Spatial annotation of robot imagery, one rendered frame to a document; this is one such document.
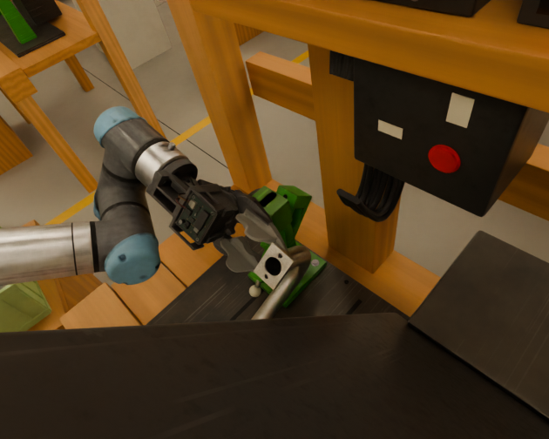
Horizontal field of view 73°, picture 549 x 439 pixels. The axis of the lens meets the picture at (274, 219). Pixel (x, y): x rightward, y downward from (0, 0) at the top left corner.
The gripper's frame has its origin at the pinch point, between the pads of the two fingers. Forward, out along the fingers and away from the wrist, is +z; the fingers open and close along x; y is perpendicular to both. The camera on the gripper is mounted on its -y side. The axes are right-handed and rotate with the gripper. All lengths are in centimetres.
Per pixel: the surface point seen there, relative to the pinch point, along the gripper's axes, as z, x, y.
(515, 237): 54, 8, -172
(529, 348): 28.9, 12.1, -1.2
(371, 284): 12.8, -9.5, -40.5
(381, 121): 1.2, 23.2, 3.0
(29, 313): -53, -72, -12
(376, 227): 6.1, 4.9, -30.2
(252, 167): -33, -8, -48
